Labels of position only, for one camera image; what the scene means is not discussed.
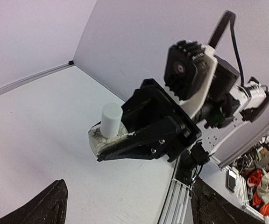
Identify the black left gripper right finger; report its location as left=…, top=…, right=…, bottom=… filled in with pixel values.
left=191, top=178, right=264, bottom=224

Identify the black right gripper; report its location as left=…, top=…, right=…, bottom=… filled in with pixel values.
left=97, top=78, right=201, bottom=162

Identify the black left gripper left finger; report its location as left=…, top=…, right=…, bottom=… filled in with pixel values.
left=0, top=179, right=68, bottom=224

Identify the white nail polish cap brush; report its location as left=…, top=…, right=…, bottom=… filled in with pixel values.
left=100, top=103, right=123, bottom=139

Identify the clear nail polish bottle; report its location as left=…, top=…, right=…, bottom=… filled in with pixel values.
left=88, top=122, right=134, bottom=157

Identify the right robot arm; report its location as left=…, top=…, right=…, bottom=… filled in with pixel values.
left=97, top=52, right=269, bottom=182

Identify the cluttered storage bin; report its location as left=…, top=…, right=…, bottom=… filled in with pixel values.
left=226, top=131, right=269, bottom=224

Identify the aluminium front frame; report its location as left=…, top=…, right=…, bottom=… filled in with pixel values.
left=157, top=157, right=191, bottom=224

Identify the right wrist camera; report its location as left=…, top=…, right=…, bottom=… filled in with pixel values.
left=163, top=40, right=218, bottom=119

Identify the aluminium table edge rail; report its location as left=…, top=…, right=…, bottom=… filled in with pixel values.
left=0, top=60, right=74, bottom=95

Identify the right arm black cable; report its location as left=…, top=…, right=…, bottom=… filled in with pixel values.
left=206, top=10, right=245, bottom=87

